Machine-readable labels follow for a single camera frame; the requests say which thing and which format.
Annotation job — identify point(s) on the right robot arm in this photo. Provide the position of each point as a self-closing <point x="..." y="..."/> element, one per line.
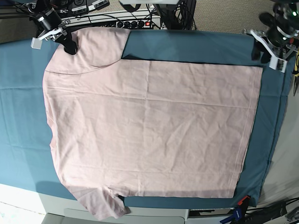
<point x="43" y="10"/>

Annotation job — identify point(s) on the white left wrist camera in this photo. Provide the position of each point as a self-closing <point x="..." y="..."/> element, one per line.
<point x="278" y="64"/>

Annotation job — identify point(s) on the teal table cloth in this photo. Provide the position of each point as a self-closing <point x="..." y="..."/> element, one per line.
<point x="25" y="158"/>

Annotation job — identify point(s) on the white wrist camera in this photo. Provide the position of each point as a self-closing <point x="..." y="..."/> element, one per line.
<point x="36" y="43"/>
<point x="278" y="64"/>

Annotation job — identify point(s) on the black power strip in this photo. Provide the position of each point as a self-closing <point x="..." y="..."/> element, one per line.
<point x="132" y="24"/>

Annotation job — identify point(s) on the blue orange clamp bottom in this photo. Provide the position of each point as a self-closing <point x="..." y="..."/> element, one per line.
<point x="238" y="212"/>

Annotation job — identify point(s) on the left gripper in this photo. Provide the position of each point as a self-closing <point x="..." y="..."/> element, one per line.
<point x="283" y="45"/>

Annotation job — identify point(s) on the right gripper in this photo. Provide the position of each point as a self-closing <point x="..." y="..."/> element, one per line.
<point x="58" y="34"/>

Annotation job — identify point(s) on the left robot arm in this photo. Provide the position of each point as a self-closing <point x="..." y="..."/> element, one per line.
<point x="285" y="16"/>

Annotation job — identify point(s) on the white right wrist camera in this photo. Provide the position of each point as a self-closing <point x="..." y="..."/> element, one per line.
<point x="36" y="43"/>

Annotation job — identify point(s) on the pink T-shirt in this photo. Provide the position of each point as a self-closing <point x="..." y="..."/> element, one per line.
<point x="145" y="128"/>

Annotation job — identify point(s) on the yellow handled pliers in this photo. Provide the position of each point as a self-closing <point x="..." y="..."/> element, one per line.
<point x="296" y="75"/>

